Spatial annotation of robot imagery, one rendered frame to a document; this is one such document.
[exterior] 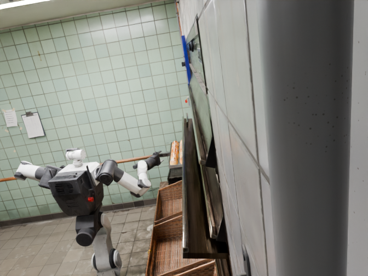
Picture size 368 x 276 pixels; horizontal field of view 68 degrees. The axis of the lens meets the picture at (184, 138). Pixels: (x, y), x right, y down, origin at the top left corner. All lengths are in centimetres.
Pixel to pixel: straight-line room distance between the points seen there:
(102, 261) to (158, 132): 187
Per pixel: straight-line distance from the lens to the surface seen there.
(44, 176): 208
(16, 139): 421
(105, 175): 179
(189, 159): 163
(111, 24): 352
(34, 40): 383
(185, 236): 98
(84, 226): 200
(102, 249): 224
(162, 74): 343
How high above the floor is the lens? 204
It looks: 18 degrees down
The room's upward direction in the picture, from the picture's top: 10 degrees counter-clockwise
